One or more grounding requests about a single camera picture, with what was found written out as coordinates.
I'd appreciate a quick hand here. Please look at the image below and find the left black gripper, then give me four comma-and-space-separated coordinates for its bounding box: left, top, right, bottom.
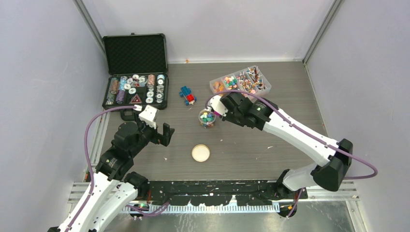
130, 110, 175, 157

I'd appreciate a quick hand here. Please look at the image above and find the clear plastic jar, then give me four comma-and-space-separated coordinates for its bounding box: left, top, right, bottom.
198, 109, 216, 129

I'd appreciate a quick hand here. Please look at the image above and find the gold jar lid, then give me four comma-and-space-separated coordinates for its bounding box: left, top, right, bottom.
191, 145, 210, 162

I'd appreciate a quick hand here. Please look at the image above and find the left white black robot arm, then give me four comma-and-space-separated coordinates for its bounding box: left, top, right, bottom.
49, 120, 175, 232

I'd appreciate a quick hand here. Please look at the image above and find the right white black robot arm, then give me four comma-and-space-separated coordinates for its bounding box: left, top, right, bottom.
209, 92, 352, 199

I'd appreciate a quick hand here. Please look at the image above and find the clear compartment candy box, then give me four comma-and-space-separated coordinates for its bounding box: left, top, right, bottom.
209, 65, 272, 96

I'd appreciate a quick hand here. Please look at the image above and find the blue red brick toy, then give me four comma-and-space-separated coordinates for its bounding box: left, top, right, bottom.
179, 86, 197, 106

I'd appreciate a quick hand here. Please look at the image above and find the black poker chip case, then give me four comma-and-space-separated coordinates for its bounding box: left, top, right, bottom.
102, 33, 169, 110

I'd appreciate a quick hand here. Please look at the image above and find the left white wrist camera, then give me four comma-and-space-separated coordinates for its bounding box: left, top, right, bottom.
134, 104, 159, 129

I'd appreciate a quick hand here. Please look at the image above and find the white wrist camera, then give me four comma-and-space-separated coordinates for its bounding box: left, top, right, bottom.
205, 95, 228, 116
134, 104, 159, 129

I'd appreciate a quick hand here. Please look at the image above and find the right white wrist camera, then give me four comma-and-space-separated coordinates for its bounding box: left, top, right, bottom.
205, 95, 228, 116

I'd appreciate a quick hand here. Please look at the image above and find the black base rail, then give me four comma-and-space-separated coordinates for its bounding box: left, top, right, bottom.
134, 180, 308, 206

